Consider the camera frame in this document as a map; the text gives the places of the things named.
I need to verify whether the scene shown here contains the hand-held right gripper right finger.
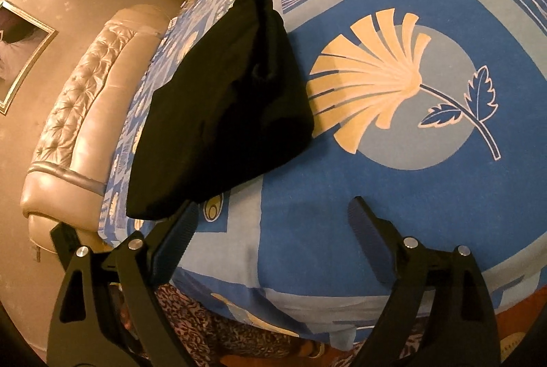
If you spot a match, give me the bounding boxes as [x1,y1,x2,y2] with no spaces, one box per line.
[347,196,501,367]

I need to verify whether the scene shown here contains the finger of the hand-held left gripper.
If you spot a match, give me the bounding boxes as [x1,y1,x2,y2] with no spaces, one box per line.
[50,222,83,266]

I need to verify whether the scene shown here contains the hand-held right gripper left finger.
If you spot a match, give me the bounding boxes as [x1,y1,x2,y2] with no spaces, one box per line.
[47,199,201,367]

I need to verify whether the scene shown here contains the black pants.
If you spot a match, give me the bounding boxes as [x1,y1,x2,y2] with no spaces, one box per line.
[126,0,315,220]

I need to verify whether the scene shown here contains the blue floral bed sheet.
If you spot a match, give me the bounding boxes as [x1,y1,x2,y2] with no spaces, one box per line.
[97,0,547,351]

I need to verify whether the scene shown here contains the person's patterned clothing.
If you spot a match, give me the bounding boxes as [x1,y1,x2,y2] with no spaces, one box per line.
[112,281,368,367]

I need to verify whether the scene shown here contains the beige tufted headboard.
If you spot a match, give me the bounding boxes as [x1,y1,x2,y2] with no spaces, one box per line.
[20,5,174,257]

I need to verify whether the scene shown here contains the framed wall picture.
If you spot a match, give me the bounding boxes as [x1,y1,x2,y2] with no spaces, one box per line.
[0,0,59,116]

